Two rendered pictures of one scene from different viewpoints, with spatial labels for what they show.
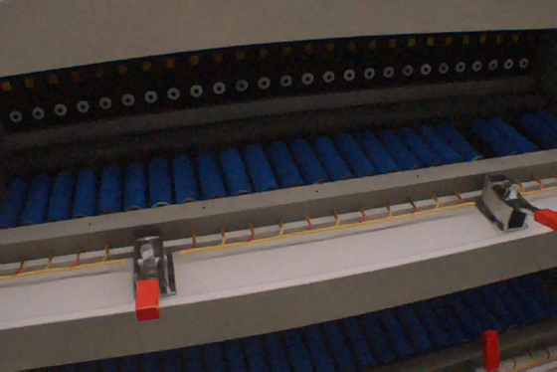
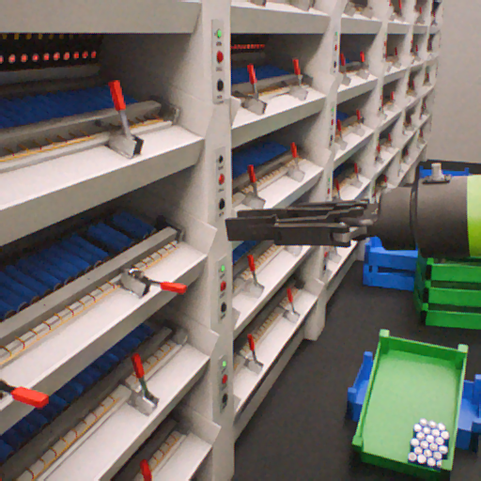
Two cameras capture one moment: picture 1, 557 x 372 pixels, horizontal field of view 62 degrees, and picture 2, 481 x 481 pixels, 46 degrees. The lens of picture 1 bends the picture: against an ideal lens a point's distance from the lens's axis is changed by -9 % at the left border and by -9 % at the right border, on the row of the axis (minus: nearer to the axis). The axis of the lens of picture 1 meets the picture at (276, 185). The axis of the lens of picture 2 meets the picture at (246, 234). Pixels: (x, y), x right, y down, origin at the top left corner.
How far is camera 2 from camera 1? 0.43 m
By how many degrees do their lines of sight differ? 54
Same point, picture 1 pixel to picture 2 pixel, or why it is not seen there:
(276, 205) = (29, 320)
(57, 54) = not seen: outside the picture
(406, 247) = (100, 321)
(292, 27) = (48, 220)
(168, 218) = not seen: outside the picture
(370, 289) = (91, 351)
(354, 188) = (62, 297)
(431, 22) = (103, 197)
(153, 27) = not seen: outside the picture
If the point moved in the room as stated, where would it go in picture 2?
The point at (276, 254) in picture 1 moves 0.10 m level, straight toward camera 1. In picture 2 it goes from (38, 349) to (101, 378)
